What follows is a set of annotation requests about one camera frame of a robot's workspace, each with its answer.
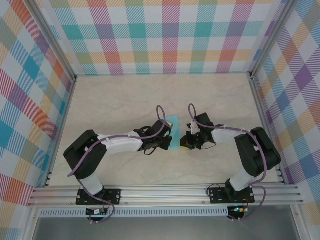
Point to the teal paper sheet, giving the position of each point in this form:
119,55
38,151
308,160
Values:
176,125

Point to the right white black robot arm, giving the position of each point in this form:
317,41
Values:
223,136

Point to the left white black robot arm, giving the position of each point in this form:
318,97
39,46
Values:
120,143

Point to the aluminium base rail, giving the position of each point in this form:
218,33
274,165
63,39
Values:
162,195

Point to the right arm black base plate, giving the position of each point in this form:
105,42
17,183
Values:
217,196

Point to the aluminium side rail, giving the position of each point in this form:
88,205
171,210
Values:
63,125
265,125

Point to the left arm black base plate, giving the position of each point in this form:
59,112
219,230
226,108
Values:
113,196

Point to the aluminium frame post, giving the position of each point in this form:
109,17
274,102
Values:
271,37
53,37

